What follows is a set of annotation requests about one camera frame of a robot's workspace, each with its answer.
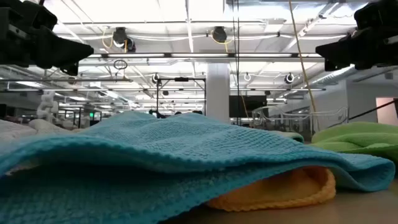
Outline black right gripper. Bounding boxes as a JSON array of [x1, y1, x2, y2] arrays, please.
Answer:
[[315, 26, 398, 72]]

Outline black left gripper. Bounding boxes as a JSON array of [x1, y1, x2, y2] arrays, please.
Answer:
[[0, 24, 95, 77]]

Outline grey microfiber towel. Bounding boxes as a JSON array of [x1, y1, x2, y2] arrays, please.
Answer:
[[0, 119, 75, 144]]

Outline pale green teal-edged towel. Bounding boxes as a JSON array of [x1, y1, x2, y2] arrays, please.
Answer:
[[273, 130, 305, 144]]

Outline blue microfiber towel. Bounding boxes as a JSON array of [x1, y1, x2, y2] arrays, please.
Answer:
[[0, 111, 396, 224]]

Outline bright green microfiber towel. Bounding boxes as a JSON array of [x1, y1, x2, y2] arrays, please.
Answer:
[[312, 121, 398, 162]]

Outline orange microfiber towel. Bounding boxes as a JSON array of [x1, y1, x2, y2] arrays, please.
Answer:
[[206, 166, 336, 212]]

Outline white robot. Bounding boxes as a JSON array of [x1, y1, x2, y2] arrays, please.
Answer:
[[36, 90, 59, 122]]

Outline black monitor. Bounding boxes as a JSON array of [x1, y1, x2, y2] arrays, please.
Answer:
[[229, 95, 267, 118]]

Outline white pillar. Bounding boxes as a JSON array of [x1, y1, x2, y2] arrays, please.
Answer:
[[205, 63, 231, 124]]

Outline yellow cable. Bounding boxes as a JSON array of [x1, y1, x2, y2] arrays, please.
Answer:
[[288, 0, 318, 113]]

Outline hanging cable coil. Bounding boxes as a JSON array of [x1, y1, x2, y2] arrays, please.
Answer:
[[113, 58, 128, 70]]

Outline ceiling cord reel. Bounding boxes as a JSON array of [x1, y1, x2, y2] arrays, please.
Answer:
[[211, 26, 228, 44], [112, 27, 137, 53]]

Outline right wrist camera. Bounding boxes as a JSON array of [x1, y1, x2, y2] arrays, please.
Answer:
[[354, 0, 398, 30]]

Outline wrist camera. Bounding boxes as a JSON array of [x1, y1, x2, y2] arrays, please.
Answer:
[[354, 0, 398, 30], [0, 0, 58, 32]]

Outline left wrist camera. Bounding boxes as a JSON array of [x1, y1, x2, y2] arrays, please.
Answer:
[[0, 0, 58, 32]]

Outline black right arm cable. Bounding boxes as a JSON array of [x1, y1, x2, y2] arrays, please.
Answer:
[[348, 98, 398, 121]]

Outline black hanging cables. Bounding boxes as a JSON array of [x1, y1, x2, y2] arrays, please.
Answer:
[[231, 0, 241, 125]]

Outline black frame rig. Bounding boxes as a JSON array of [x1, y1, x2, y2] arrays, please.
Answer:
[[156, 77, 206, 118]]

